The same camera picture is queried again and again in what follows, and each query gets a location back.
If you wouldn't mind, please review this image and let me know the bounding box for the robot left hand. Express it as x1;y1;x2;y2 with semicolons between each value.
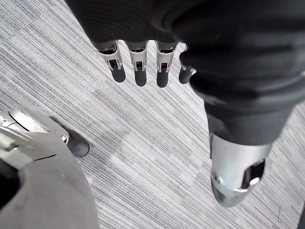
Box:
64;0;305;208

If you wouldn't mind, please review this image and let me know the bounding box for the robot silver left leg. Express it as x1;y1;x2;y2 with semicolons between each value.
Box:
0;106;100;229

